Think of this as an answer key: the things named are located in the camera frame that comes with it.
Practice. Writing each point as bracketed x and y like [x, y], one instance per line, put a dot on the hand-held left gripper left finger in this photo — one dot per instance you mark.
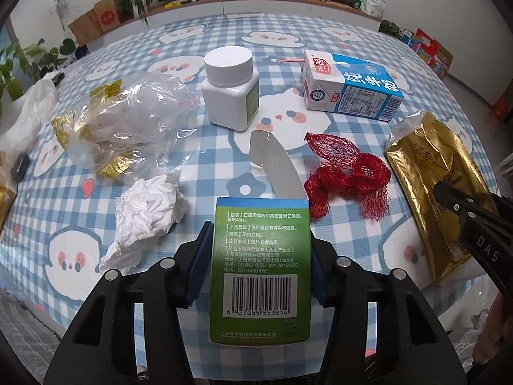
[199, 266]

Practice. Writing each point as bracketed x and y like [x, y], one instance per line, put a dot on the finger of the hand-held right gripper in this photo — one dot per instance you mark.
[451, 196]

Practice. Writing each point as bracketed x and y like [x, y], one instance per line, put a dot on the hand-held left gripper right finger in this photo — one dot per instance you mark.
[318, 274]

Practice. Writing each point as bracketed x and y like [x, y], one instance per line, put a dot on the large gold foil packet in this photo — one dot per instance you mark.
[425, 176]

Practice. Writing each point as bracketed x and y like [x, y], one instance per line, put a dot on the green medicine box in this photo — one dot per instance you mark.
[260, 248]

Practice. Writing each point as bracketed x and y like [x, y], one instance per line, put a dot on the clear bag with gold wrappers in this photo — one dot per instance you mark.
[132, 120]

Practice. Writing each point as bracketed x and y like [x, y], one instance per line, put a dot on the checked cartoon tablecloth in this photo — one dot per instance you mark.
[348, 224]

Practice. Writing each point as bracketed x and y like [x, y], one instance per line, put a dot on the crumpled white tissue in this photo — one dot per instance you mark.
[148, 208]

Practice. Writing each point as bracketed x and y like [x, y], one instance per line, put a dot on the red mesh net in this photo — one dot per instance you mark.
[360, 176]

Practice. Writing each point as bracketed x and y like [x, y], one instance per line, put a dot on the red floor object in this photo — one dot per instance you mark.
[503, 108]

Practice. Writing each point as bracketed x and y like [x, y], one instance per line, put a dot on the blue white milk carton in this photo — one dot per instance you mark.
[352, 88]

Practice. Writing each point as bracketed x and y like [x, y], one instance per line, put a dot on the colourful printed boxes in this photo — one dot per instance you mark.
[425, 46]

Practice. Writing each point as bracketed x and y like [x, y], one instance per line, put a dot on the white pill bottle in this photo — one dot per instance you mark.
[228, 92]

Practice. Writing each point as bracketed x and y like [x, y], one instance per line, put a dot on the small green plant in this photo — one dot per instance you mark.
[390, 29]

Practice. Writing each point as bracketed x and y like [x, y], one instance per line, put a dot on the small black oval object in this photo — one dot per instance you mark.
[20, 166]

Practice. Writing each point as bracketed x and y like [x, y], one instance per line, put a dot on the white bag of supplies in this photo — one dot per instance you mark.
[372, 4]

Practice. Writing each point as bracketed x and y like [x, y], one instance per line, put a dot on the pink straw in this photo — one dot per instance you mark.
[292, 60]

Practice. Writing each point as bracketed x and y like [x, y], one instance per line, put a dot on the white plastic bag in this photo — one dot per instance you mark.
[32, 108]

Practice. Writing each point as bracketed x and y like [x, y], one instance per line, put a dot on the white low cabinet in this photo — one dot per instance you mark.
[280, 7]

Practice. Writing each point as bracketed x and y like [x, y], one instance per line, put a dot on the plain cardboard box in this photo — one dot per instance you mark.
[86, 28]

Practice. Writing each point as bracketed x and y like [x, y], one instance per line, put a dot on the leafy green potted plant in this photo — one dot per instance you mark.
[28, 62]

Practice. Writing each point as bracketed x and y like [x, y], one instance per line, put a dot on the cardboard box red print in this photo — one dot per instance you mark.
[106, 12]

